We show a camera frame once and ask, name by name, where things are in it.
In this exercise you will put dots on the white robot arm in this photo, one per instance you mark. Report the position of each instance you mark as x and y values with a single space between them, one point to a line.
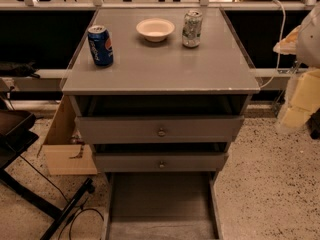
308 41

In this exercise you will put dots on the grey middle drawer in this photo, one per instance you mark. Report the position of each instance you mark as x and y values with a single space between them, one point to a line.
160 162

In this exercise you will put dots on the black stand with tray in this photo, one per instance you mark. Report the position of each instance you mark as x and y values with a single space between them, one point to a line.
20 220

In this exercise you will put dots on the blue Pepsi can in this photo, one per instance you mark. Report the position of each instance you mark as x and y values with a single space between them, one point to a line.
100 45

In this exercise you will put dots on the green and silver can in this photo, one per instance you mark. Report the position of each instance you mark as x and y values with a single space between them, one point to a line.
192 28

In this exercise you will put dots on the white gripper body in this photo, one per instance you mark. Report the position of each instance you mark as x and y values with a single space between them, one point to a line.
310 45

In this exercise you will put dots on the black cloth on rail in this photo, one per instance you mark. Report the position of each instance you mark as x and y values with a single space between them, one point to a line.
14 69

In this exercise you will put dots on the cardboard box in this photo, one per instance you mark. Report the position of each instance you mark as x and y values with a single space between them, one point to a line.
64 150

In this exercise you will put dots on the grey drawer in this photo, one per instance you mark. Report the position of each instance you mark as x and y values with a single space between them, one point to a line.
160 162
161 206
158 129

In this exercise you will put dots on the grey drawer cabinet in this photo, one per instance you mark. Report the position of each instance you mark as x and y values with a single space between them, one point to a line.
161 106

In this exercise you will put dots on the grey top drawer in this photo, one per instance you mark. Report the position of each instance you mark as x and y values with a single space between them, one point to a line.
158 129

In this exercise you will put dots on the white bowl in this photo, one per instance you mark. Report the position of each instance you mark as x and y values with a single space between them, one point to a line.
155 29

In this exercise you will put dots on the grey bottom drawer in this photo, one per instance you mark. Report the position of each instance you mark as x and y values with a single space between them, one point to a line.
161 206

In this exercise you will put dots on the metal rail frame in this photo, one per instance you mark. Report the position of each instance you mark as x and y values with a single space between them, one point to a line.
49 34

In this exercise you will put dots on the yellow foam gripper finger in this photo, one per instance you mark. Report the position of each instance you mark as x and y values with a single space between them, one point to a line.
302 100

